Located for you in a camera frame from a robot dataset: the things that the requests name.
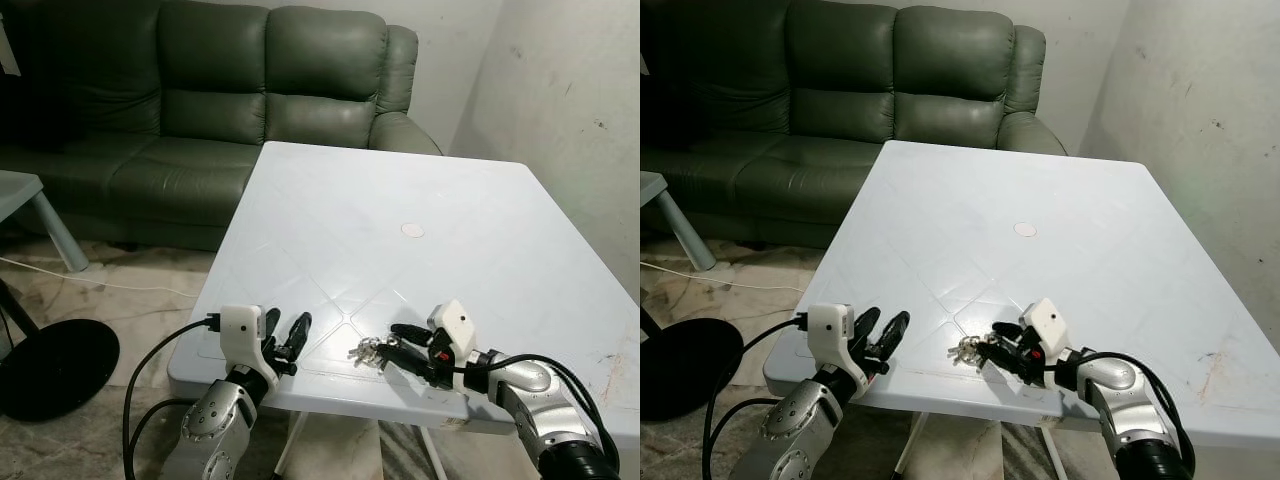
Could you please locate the small grey side table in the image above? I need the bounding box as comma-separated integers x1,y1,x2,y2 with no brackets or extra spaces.
0,170,92,274
640,171,718,272

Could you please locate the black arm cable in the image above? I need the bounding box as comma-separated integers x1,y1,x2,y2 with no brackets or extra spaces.
121,314,222,480
1044,351,1197,473
701,313,810,480
453,351,622,473

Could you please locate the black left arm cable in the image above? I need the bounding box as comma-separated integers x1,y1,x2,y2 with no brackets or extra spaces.
701,313,810,480
121,314,222,480

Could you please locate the dark green leather sofa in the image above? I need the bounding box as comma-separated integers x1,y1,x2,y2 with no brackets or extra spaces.
0,0,444,252
640,0,1068,250

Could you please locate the white floor cable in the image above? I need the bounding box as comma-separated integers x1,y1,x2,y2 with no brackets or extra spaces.
0,255,202,300
640,261,822,294

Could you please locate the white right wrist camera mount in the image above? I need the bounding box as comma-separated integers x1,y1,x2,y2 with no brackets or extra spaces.
427,299,480,367
1019,297,1070,362

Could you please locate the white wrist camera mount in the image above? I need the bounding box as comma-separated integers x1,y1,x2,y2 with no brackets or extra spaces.
805,302,863,379
427,299,480,367
217,304,282,387
1019,297,1070,362

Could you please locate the black round stand base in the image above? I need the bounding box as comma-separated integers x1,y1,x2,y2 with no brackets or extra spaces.
0,318,121,422
640,318,744,422

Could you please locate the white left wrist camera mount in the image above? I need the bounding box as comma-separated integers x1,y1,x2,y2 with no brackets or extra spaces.
805,302,863,379
217,304,282,387

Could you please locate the silver key bunch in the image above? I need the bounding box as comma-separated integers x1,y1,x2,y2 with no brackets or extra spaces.
947,334,992,367
347,336,397,370

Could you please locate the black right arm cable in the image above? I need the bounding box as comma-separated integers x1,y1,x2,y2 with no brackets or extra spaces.
453,351,622,473
1044,351,1197,473

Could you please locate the white plastic table leg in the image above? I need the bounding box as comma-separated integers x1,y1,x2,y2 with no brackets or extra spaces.
273,410,308,478
419,425,449,480
1039,425,1068,480
892,410,928,478

